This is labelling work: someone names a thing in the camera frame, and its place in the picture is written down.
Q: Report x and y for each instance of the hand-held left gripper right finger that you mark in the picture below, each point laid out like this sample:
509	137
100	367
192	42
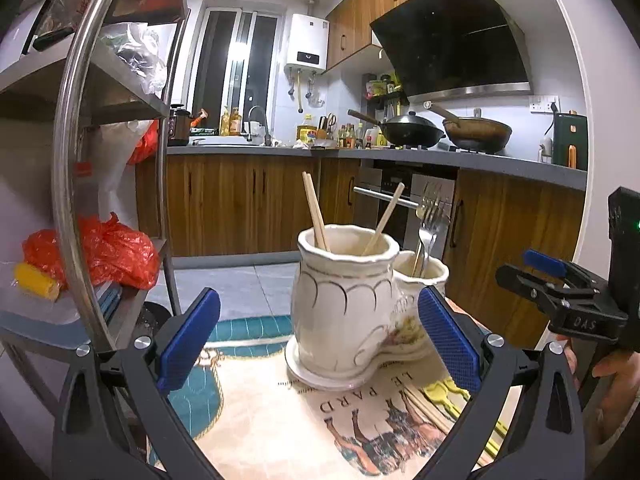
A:
447	340

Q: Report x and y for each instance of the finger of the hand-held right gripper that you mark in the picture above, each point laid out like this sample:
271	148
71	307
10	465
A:
525	285
542	260

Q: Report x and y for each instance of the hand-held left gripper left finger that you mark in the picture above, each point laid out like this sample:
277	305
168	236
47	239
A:
192	335

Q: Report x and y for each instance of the white floral ceramic utensil holder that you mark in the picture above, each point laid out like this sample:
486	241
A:
340	310

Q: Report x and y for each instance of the wooden chopstick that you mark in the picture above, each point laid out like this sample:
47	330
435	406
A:
319	212
312	210
422	406
384	217
434	408

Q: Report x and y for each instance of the person's right hand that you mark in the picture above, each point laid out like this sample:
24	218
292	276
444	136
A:
620	367

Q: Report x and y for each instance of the wooden base cabinet beside oven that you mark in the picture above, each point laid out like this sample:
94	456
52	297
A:
510	240

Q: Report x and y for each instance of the yellow plastic utensil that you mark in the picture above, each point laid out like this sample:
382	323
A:
440	392

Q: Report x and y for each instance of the grey kitchen countertop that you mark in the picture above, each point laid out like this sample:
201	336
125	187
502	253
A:
500	162

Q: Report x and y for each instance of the printed tablecloth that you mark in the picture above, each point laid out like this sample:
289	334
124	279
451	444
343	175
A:
260	425

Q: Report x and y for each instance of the large red plastic bag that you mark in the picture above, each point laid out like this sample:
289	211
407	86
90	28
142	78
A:
110	255

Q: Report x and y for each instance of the dark green countertop appliance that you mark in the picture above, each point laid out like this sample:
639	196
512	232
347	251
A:
570	140

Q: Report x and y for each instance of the wooden base cabinet under sink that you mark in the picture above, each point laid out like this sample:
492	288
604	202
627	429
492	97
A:
225	205

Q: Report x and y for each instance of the brown frying pan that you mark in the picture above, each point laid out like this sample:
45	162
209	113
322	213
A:
480	132

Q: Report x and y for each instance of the clear plastic container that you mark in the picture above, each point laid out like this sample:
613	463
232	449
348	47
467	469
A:
50	315

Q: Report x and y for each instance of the yellow corn cob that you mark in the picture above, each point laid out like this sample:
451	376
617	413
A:
35	280

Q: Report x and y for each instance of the steel built-in oven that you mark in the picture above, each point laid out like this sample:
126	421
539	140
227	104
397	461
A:
370	177

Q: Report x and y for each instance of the black wok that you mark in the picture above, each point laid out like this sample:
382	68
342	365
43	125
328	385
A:
412	132

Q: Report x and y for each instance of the white hanging plastic bag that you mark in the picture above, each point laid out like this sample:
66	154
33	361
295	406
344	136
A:
115	170

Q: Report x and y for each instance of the small red plastic bag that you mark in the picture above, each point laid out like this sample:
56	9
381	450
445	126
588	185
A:
145	142

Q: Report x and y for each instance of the dark red pressure cooker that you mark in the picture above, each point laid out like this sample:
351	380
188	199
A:
179	127

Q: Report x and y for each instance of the amber oil bottle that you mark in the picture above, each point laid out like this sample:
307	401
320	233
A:
235	124
226	124

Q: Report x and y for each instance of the chrome faucet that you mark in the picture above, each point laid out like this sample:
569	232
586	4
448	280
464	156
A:
266	132

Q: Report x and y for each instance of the orange plastic item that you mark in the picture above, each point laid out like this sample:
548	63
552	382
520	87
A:
197	119

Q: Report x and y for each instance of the steel shelf rack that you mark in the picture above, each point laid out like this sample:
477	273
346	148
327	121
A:
61	160

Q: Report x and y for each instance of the row of sauce bottles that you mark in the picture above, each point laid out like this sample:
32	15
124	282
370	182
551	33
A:
357	137

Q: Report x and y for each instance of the large yellow oil bottle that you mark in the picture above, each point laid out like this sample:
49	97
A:
306	131

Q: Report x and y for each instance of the scissors holder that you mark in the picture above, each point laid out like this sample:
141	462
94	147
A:
326	127

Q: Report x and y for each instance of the black range hood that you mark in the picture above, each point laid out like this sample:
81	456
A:
440	35

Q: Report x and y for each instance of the kitchen window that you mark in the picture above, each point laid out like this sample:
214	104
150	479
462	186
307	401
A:
215	70

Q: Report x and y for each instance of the clear crumpled plastic bag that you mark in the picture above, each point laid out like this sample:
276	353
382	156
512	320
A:
135	55

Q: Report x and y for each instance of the white water heater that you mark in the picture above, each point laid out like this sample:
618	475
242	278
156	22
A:
307	35

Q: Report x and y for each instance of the white wall socket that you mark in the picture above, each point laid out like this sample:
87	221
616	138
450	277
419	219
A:
544	104

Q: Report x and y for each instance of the wall spice rack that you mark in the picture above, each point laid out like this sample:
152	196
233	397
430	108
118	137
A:
382	87

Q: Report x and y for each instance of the wooden wall cabinet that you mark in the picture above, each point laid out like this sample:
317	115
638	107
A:
350	25

